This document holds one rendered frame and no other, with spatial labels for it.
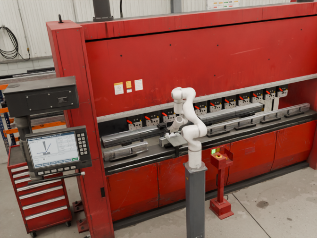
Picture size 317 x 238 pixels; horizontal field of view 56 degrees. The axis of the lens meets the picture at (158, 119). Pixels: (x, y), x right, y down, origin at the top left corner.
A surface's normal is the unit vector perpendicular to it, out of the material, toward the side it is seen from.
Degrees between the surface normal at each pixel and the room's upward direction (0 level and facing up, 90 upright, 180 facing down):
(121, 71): 90
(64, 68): 90
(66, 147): 90
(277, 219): 0
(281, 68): 90
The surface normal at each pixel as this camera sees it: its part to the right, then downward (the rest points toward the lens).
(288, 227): -0.06, -0.91
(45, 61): 0.29, 0.37
